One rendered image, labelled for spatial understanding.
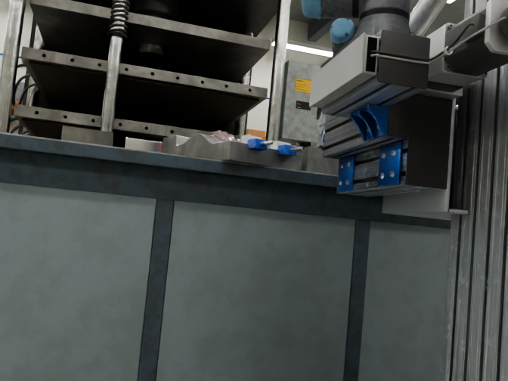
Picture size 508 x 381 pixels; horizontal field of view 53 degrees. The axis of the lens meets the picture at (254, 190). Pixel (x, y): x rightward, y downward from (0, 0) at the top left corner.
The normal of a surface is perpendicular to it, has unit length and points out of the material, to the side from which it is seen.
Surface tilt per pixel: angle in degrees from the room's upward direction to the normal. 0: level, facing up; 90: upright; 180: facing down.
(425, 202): 90
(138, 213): 90
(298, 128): 90
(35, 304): 90
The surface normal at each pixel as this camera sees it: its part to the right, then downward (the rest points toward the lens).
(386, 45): 0.22, -0.05
